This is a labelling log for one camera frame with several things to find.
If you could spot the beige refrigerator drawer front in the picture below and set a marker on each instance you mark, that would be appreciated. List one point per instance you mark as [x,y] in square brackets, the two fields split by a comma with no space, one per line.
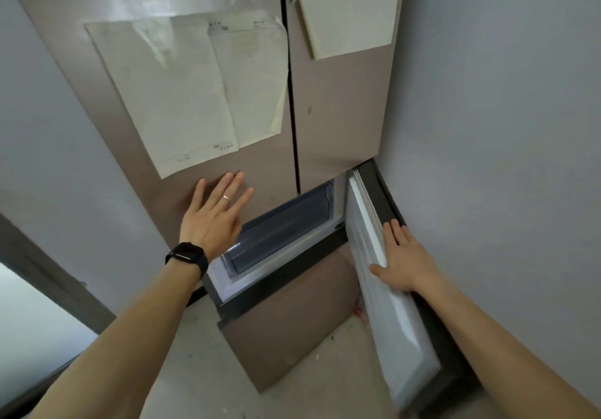
[291,320]

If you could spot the person's left middle finger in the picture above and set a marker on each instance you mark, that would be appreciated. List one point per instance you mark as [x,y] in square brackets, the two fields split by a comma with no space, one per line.
[233,191]

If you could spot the black smartwatch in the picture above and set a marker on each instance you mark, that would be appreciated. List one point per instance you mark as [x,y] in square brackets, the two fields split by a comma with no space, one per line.
[188,255]

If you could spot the person's right forearm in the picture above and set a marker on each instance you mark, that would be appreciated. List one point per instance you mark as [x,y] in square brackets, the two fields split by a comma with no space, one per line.
[507,357]

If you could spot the clear plastic film strip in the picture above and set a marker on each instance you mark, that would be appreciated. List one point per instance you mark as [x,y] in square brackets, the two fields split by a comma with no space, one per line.
[188,0]

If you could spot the refrigerator door with white liner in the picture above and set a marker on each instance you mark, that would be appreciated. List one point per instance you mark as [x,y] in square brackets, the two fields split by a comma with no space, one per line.
[389,329]

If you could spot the person's right thumb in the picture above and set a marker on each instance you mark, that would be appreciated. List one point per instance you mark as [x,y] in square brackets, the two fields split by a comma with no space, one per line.
[379,272]

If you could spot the large white paper sheet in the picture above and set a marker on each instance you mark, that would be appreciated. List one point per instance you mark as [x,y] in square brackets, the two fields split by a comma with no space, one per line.
[178,104]

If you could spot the person's left little finger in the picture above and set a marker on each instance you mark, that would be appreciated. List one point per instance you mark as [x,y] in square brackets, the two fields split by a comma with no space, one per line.
[199,195]

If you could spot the cream blank paper sheet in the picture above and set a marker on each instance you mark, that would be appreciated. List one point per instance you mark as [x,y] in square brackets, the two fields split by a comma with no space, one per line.
[347,5]

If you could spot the grey translucent refrigerator drawer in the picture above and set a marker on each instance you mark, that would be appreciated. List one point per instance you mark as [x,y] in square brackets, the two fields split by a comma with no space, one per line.
[281,228]

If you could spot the white refrigerator cabinet interior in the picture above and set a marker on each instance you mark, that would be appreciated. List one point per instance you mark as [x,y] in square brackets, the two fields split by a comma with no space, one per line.
[220,287]

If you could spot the person's right middle finger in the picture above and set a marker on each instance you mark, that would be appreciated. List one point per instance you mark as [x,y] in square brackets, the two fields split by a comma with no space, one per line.
[407,238]

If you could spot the wide beige refrigerator door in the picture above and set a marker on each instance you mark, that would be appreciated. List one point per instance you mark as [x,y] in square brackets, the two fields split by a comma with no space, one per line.
[263,169]

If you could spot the person's left hand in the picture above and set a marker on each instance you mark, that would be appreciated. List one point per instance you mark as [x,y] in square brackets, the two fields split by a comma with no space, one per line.
[209,226]

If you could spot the narrow beige refrigerator door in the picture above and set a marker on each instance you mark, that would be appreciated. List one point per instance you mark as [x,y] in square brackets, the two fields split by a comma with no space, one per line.
[338,113]

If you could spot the person's right hand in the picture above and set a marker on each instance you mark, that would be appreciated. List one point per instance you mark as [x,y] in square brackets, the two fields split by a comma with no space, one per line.
[408,263]

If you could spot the creased pale paper sheet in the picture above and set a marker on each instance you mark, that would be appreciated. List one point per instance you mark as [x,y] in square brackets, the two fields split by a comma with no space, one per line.
[258,85]

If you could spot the person's left forearm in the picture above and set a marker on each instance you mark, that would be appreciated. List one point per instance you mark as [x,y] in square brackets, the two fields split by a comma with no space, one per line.
[117,353]

